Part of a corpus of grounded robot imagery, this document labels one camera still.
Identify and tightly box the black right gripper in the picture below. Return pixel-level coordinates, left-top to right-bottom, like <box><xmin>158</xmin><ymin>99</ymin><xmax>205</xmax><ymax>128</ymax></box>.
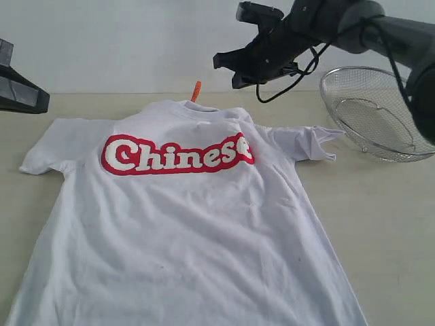
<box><xmin>213</xmin><ymin>23</ymin><xmax>319</xmax><ymax>90</ymax></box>

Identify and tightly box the white t-shirt with red logo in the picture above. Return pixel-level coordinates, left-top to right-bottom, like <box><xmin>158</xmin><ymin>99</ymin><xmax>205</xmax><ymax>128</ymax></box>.
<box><xmin>6</xmin><ymin>100</ymin><xmax>366</xmax><ymax>325</ymax></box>

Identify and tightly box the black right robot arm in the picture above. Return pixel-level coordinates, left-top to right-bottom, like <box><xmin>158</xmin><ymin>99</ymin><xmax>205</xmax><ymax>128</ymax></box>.
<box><xmin>213</xmin><ymin>1</ymin><xmax>434</xmax><ymax>143</ymax></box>

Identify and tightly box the orange shirt neck tag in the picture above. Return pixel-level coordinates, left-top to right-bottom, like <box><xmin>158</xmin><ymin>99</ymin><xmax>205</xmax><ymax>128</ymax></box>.
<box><xmin>190</xmin><ymin>81</ymin><xmax>202</xmax><ymax>103</ymax></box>

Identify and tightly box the round metal wire mesh basket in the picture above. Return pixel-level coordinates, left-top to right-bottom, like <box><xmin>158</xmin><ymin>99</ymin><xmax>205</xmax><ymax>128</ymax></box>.
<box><xmin>319</xmin><ymin>66</ymin><xmax>434</xmax><ymax>162</ymax></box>

